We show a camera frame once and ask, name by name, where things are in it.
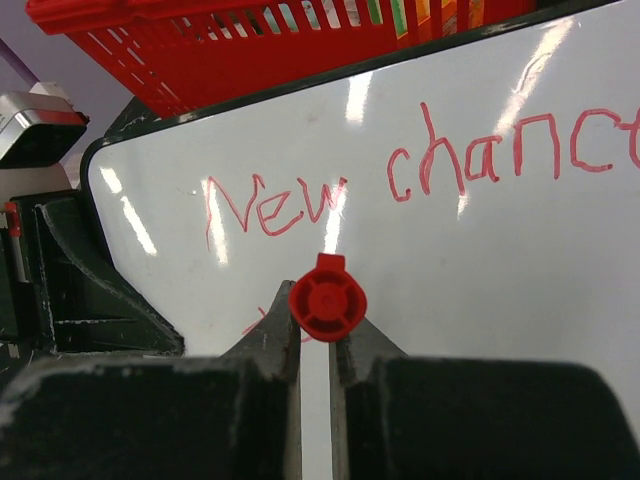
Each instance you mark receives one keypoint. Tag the red capped whiteboard marker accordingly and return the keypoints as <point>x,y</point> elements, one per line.
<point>327,302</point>

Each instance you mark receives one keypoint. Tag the white whiteboard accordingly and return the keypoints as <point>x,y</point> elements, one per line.
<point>484,192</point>

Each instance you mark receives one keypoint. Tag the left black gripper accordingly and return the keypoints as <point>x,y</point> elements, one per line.
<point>58,294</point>

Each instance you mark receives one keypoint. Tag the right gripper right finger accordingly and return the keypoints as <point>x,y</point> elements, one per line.
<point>351,359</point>

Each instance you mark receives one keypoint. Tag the red plastic shopping basket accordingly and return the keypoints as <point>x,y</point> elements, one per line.
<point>179,56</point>

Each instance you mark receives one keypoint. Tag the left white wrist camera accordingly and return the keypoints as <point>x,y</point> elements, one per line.
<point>38,128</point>

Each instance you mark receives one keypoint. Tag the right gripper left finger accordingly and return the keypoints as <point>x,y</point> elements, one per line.
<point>273,345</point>

